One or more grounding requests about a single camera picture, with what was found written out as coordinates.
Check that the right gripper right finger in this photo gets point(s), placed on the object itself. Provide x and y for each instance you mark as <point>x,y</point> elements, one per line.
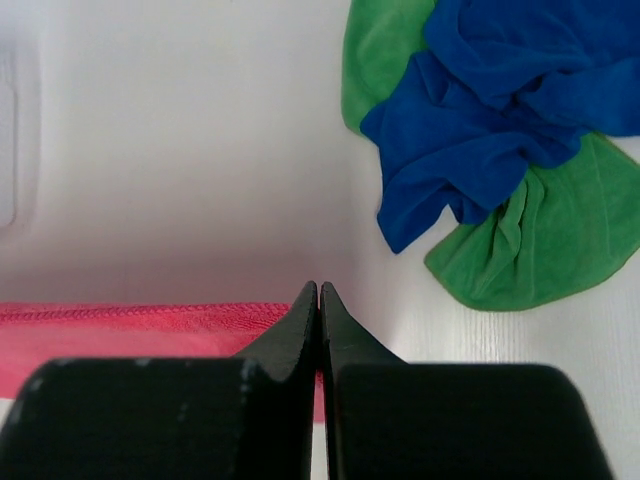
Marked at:
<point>390,419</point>

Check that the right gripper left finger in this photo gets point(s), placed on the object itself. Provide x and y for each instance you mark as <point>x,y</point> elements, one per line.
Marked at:
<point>247,416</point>

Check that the red towel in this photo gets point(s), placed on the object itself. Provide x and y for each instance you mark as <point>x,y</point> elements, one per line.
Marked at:
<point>32,334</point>

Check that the blue towel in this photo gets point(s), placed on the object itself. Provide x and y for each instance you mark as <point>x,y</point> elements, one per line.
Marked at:
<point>501,86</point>

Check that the green towel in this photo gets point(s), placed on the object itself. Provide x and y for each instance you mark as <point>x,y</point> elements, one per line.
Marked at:
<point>563,230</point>

